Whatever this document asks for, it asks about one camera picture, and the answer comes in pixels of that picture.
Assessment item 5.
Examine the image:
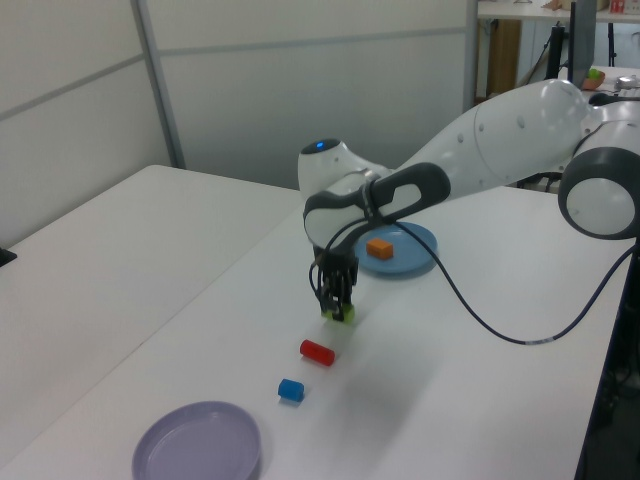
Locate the green rectangular block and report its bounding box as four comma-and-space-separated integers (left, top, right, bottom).
322, 304, 357, 324

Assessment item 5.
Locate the small blue block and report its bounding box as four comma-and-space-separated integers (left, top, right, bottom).
277, 378, 306, 405

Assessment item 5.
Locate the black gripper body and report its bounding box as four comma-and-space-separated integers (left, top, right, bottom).
313, 249, 360, 287

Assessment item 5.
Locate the white desk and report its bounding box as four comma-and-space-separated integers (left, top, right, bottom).
477, 0, 640, 24

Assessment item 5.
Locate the red cylinder block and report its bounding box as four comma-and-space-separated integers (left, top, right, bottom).
298, 338, 336, 369

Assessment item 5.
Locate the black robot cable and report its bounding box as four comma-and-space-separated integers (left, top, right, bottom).
308, 214, 640, 347

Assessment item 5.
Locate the blue plate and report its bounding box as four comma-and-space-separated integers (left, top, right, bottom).
352, 221, 439, 280

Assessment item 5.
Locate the dark grey monitor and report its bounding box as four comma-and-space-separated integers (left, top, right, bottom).
569, 0, 599, 90

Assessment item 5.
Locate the orange rectangular block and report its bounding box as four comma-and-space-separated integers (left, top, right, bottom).
365, 238, 395, 261

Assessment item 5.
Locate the purple plate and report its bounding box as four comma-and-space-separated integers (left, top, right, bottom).
131, 400, 263, 480

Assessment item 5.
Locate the black tripod stand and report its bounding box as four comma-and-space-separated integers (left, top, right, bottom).
547, 22, 567, 81

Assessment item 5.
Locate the grey partition post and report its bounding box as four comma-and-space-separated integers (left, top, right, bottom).
462, 0, 482, 112
130, 0, 187, 170

